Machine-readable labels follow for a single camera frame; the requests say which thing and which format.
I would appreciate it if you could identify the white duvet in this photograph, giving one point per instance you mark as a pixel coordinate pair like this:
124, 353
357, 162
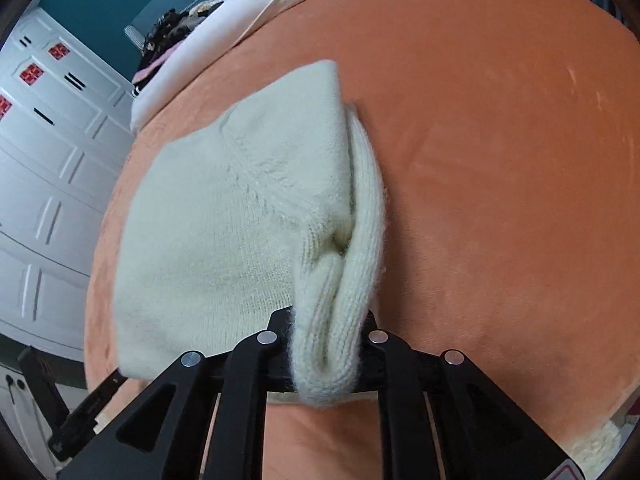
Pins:
210, 40

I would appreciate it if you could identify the cream knit cardigan red buttons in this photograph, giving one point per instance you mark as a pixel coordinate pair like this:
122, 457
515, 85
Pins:
225, 225

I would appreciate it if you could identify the cream shaggy rug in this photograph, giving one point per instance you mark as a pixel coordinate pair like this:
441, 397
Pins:
600, 442

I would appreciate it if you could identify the orange plush blanket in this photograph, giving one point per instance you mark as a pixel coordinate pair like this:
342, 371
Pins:
500, 185

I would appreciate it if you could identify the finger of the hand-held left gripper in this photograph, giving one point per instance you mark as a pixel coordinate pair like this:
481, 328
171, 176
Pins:
85, 415

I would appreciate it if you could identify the pile of dark clothes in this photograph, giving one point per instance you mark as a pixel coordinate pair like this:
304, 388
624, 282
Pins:
170, 35

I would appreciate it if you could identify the white panelled wardrobe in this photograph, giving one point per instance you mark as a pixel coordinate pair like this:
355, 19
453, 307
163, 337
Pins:
55, 185

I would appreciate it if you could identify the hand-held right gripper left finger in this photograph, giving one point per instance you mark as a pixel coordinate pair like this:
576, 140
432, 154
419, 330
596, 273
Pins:
250, 375

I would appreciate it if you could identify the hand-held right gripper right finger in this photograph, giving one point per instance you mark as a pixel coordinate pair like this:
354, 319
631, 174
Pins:
395, 375

